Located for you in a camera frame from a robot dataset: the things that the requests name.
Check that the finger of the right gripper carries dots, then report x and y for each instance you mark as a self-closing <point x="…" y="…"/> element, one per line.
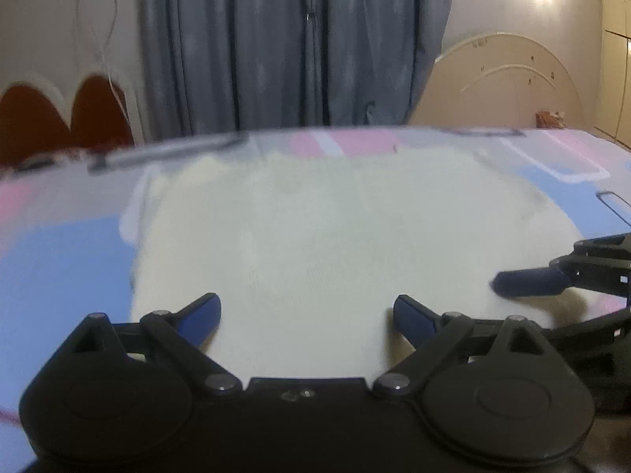
<point x="596" y="265"/>

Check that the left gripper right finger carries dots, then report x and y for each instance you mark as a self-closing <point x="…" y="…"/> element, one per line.
<point x="436" y="340"/>

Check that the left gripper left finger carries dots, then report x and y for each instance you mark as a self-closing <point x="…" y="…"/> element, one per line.
<point x="178" y="337"/>

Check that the cream knitted sweater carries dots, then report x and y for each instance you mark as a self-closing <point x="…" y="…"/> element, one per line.
<point x="307" y="255"/>

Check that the cream wardrobe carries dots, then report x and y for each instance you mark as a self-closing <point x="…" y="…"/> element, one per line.
<point x="613" y="111"/>

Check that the brown toy by footboard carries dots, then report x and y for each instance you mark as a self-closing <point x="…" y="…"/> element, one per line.
<point x="550" y="120"/>

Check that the patterned pastel bed sheet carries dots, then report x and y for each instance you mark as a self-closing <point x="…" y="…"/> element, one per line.
<point x="70" y="236"/>

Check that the cream arched footboard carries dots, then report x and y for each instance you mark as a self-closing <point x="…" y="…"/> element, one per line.
<point x="498" y="80"/>

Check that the red white scalloped headboard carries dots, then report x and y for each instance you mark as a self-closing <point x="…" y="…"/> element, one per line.
<point x="102" y="115"/>

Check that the blue-grey curtain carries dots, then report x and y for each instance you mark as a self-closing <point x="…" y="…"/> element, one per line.
<point x="233" y="66"/>

